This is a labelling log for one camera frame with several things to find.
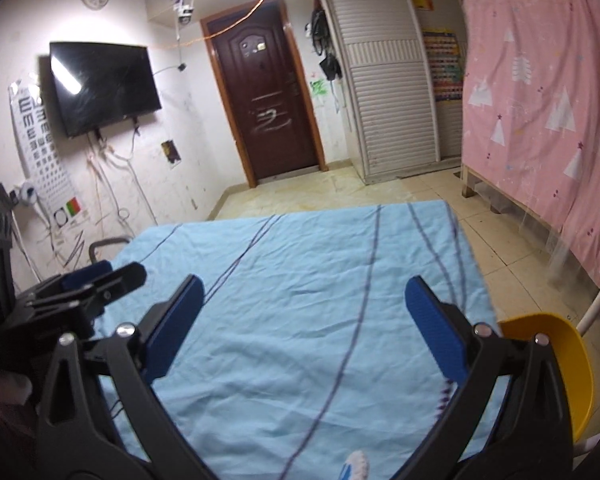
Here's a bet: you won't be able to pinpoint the black hanging cable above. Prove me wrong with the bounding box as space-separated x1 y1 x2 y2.
127 127 160 226

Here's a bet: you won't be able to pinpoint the hanging black bags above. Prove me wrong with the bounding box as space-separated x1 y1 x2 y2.
307 0 344 81

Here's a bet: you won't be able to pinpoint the colourful grid chart poster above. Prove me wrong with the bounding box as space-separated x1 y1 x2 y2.
422 29 464 104

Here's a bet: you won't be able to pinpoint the eye chart poster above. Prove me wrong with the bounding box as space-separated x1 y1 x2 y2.
7 77 89 227

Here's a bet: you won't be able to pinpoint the white security camera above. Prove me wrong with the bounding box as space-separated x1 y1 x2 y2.
172 0 195 26

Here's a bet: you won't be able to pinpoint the white wall cable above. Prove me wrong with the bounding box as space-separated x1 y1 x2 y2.
82 137 131 221

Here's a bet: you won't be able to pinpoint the pink tree-print curtain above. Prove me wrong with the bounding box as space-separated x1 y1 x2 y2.
459 0 600 313

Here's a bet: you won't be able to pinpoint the person's left forearm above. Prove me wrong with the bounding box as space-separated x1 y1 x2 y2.
0 375 39 480

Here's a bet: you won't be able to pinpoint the orange string wire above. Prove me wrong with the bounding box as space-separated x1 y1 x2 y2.
159 0 277 52

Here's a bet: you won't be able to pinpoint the dark brown door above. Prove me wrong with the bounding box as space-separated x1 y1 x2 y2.
200 0 329 189

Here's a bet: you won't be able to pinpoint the yellow plastic bin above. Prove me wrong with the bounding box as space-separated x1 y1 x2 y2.
499 312 595 444

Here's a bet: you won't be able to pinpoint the white slatted wardrobe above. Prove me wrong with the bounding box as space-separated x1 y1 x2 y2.
314 0 469 184

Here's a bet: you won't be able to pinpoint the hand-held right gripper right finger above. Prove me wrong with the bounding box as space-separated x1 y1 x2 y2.
404 275 574 480

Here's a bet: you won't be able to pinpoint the wall-mounted black television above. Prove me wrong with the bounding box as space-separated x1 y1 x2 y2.
48 41 162 139

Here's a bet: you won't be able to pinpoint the blue printed tablecloth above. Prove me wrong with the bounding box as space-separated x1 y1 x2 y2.
80 200 502 480

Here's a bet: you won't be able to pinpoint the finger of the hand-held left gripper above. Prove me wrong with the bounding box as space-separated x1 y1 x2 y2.
62 261 114 292
95 261 149 306

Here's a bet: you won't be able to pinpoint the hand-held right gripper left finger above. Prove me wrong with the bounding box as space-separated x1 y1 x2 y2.
37 274 206 480

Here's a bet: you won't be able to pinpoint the person's left hand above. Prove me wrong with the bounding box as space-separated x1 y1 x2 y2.
0 370 35 405

